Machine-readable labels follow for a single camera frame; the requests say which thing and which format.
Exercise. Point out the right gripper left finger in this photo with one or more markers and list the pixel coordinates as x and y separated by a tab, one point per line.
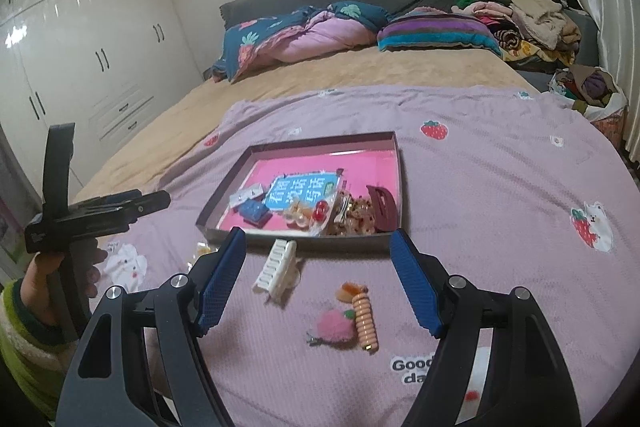
109	383

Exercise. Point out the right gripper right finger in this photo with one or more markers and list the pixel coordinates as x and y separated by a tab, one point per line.
527	382

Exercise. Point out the yellow hoop earrings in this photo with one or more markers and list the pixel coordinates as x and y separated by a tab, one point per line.
202	249

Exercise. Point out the stud earrings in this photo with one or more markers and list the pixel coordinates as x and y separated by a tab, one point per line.
254	191

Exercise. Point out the small blue jewelry box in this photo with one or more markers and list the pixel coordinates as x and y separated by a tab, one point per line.
254	213

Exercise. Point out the pink pompom hair clip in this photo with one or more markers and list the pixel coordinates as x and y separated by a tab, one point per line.
334	327

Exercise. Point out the white hair claw clip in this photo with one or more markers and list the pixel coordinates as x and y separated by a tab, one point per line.
279	273

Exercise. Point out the pearl hair claw clip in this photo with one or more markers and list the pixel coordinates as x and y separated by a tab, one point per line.
298	215

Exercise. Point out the dark red hair clip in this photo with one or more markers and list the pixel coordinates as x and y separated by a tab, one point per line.
385	213

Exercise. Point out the green fleece sleeve forearm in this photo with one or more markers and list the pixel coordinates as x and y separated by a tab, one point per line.
36	354

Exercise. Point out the left hand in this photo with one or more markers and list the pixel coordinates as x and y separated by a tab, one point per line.
34	292

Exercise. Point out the white wardrobe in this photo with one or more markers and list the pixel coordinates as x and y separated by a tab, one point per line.
109	67

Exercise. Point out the tan bed sheet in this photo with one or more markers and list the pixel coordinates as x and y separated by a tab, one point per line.
176	131

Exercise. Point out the brown cardboard tray box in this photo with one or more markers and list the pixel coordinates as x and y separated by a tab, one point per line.
309	170

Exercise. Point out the blue pink strawberry quilt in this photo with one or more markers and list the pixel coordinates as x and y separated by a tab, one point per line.
305	33

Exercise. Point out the bag of clothes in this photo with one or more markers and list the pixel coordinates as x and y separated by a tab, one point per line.
590	90

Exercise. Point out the pile of folded clothes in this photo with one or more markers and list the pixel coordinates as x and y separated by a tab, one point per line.
538	35

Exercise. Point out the striped purple teal pillow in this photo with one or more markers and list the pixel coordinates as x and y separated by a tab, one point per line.
434	30

